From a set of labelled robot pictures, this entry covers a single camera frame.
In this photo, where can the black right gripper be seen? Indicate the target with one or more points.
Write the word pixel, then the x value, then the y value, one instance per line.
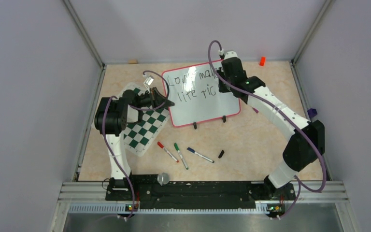
pixel 221 88

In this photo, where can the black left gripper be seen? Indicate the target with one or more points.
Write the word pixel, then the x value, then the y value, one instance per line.
pixel 156 98

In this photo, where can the pink framed whiteboard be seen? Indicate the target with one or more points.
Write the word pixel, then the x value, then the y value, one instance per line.
pixel 194 90

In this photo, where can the black marker cap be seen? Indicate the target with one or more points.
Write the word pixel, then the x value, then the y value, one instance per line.
pixel 221 154

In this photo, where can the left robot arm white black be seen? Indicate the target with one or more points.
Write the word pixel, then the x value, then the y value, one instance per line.
pixel 130 122

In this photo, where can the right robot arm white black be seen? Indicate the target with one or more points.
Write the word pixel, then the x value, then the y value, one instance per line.
pixel 305 139

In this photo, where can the red whiteboard marker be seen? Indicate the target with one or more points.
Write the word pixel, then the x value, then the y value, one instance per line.
pixel 167 151

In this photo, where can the green whiteboard marker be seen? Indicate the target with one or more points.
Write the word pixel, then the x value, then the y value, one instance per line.
pixel 181 156

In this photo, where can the blue whiteboard marker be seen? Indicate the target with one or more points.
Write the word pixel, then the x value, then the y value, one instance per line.
pixel 200 155

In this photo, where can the orange toy block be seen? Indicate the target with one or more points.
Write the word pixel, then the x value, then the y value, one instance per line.
pixel 262 61

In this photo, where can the green white chessboard mat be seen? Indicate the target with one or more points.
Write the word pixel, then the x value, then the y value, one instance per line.
pixel 139 137

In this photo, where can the wine cork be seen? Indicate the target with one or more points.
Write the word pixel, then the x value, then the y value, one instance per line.
pixel 132 61

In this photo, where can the clear round knob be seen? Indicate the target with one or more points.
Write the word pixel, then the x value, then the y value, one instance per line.
pixel 163 178

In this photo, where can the purple toy block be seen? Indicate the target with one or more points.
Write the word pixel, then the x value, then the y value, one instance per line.
pixel 312 112

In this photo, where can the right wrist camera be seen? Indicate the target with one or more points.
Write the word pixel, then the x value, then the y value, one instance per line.
pixel 226 54

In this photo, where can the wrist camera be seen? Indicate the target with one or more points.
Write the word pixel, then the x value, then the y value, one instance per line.
pixel 148 80
pixel 226 54

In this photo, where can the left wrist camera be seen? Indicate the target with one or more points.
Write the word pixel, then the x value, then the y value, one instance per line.
pixel 148 80

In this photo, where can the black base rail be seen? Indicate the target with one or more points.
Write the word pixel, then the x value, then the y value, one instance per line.
pixel 145 190

